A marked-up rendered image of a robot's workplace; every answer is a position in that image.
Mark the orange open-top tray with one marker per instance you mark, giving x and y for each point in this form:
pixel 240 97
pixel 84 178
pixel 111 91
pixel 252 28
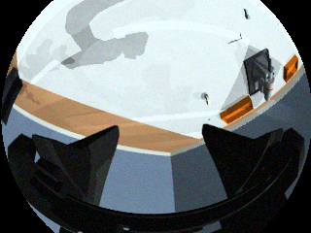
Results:
pixel 290 68
pixel 237 110

